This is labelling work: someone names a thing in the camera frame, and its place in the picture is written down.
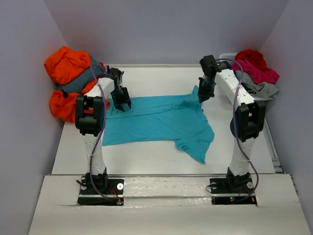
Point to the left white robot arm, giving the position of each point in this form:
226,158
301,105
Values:
90,119

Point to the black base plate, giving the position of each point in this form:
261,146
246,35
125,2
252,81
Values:
222,194
111,196

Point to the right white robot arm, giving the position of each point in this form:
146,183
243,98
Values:
246,124

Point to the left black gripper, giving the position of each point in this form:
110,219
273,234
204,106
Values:
125,100

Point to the teal t shirt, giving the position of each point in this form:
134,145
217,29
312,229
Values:
177,118

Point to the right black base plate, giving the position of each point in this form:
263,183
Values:
222,194

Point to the red t shirt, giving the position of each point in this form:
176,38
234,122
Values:
254,57

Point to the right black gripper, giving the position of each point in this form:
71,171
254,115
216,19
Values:
204,95

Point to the orange t shirt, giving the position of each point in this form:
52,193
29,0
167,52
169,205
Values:
62,67

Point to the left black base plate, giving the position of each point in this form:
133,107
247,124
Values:
111,196

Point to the white plastic laundry basket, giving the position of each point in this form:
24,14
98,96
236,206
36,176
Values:
228,56

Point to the magenta t shirt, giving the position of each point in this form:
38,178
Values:
257,75

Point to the grey t shirt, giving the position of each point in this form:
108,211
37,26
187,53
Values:
264,91

